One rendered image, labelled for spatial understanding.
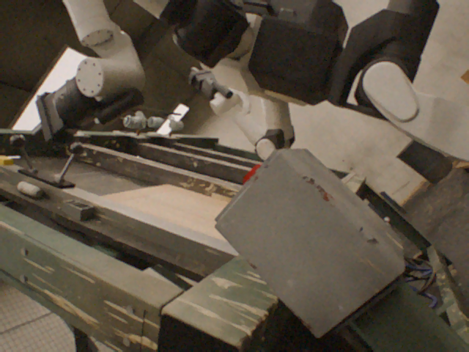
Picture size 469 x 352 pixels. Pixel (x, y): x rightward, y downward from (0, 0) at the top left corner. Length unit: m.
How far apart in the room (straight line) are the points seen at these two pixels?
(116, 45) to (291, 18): 0.40
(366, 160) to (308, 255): 5.89
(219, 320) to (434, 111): 0.60
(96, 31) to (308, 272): 0.53
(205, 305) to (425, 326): 0.26
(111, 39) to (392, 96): 0.59
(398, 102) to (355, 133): 5.49
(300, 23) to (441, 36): 6.15
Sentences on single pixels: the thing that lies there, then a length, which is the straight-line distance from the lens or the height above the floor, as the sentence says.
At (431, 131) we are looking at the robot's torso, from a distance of 0.81.
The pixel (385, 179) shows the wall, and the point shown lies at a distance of 6.24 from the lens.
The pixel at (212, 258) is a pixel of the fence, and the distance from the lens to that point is 0.70.
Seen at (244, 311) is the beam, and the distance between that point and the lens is 0.48.
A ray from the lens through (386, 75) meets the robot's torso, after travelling 0.80.
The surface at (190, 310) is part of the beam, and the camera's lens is 0.47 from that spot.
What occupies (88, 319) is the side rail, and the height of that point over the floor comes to 0.98.
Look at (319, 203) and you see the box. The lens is 0.34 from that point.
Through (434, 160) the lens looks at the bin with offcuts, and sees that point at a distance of 5.23.
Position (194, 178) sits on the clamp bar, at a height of 1.24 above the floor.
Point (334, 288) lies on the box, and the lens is 0.36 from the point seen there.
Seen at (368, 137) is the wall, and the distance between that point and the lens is 6.27.
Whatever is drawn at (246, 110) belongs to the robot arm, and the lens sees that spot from 1.26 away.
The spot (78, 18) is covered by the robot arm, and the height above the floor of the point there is 1.37.
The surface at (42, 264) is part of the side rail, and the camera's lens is 0.64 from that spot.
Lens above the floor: 0.85
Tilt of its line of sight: 15 degrees up
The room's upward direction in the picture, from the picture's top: 44 degrees counter-clockwise
